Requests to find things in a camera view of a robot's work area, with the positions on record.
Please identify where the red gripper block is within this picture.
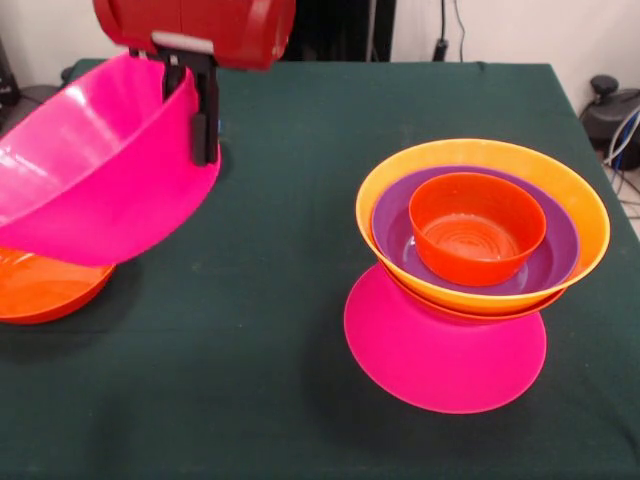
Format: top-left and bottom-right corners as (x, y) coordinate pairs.
(92, 0), (297, 168)

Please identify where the pink bowl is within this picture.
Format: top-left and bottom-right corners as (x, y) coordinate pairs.
(0, 52), (223, 267)
(343, 263), (548, 415)

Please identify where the purple bowl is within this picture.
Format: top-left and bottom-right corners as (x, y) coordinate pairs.
(371, 165), (580, 296)

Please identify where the orange bowl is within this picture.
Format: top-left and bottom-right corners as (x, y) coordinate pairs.
(354, 138), (611, 317)

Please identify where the small red bowl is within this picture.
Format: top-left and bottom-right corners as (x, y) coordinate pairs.
(408, 172), (548, 288)

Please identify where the deep red-orange bowl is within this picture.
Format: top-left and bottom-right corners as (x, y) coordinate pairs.
(379, 264), (569, 326)

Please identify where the shallow red-orange bowl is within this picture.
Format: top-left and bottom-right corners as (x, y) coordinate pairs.
(0, 247), (118, 325)

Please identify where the dark green tablecloth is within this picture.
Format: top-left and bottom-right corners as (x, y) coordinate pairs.
(0, 58), (640, 480)

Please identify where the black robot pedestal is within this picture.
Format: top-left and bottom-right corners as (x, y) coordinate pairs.
(284, 0), (396, 62)

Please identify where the black cable with plug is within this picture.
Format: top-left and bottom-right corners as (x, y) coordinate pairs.
(432, 0), (450, 62)

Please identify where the white cable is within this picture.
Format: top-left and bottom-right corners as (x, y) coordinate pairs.
(603, 109), (640, 201)

